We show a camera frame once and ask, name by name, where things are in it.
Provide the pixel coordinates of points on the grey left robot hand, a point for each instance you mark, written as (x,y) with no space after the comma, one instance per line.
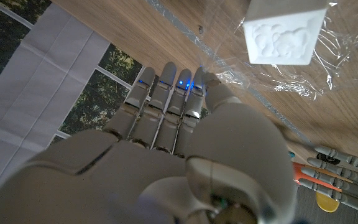
(353,178)

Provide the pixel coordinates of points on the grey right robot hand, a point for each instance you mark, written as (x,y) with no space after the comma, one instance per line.
(135,174)

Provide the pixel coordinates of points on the clear plastic wrap sheet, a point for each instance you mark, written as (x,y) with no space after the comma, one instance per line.
(346,62)

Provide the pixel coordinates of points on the small white embossed box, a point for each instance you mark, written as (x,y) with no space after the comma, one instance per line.
(281,37)

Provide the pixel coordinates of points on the printed window forest backdrop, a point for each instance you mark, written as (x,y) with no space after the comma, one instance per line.
(42,77)

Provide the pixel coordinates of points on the grey tape table outline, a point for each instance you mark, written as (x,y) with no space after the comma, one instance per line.
(179,26)

